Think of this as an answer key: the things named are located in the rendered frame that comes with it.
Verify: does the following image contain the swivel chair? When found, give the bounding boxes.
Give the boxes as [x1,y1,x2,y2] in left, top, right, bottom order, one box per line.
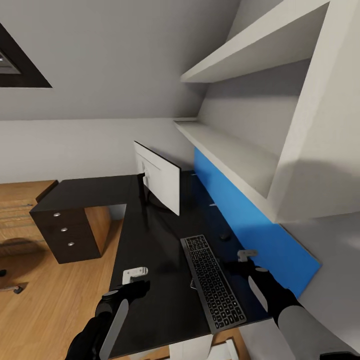
[0,269,23,294]

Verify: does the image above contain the mouse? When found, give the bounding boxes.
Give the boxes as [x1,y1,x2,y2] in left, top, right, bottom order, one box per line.
[220,231,232,240]

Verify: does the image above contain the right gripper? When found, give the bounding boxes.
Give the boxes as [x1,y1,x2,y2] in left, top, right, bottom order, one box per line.
[222,259,255,278]

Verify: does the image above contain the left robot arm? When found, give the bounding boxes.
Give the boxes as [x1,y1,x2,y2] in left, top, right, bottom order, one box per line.
[64,267,151,360]

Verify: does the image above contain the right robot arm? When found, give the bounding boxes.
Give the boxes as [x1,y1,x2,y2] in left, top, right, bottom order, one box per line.
[222,249,360,360]

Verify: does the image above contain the monitor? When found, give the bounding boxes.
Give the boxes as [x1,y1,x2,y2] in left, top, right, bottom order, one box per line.
[133,141,182,216]

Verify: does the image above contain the keyboard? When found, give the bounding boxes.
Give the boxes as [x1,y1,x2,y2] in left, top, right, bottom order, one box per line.
[180,234,247,335]

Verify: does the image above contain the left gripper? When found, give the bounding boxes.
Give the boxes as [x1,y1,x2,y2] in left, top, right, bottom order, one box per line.
[114,280,151,304]

